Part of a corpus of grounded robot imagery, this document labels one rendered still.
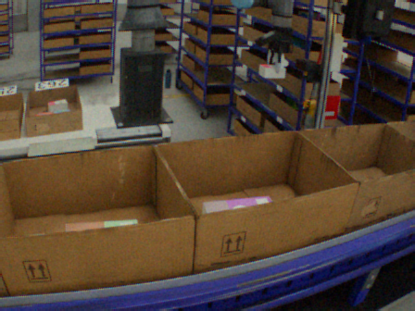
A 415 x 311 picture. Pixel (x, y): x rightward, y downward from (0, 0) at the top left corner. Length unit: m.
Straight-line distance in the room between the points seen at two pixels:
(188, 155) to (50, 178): 0.35
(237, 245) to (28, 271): 0.42
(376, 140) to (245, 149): 0.51
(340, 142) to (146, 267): 0.73
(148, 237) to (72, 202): 0.33
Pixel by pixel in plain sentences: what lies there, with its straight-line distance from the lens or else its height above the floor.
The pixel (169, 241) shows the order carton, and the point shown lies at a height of 1.00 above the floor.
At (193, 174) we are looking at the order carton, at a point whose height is 0.96.
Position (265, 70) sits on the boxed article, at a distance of 1.68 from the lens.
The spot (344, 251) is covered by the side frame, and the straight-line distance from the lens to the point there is 0.92.
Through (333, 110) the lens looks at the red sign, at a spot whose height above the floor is 0.84.
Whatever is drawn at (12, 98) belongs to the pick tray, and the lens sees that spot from 2.14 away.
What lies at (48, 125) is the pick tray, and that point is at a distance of 1.77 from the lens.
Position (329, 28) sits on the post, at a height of 1.27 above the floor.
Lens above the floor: 1.47
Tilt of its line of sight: 27 degrees down
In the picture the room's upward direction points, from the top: 4 degrees clockwise
